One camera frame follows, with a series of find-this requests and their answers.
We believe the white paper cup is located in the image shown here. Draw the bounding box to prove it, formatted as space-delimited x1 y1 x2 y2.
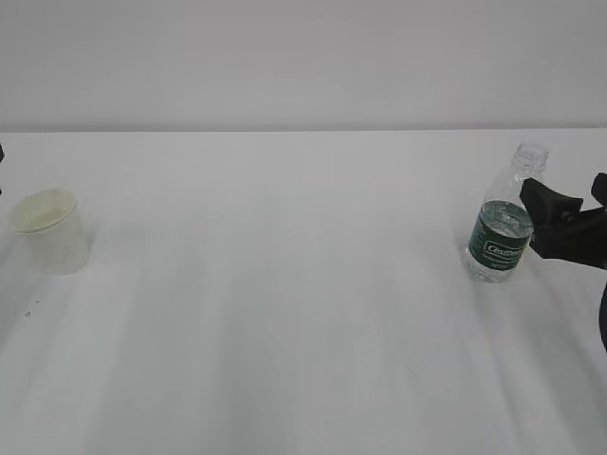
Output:
9 189 90 276

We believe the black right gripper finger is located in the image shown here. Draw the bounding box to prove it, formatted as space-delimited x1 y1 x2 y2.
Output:
591 173 607 207
520 178 583 232

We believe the clear water bottle green label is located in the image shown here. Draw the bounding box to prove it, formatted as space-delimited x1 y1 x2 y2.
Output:
463 141 549 282

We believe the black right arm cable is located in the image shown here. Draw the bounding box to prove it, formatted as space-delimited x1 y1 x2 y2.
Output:
598 282 607 353

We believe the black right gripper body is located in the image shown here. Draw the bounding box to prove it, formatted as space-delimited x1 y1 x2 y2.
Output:
530 208 606 269

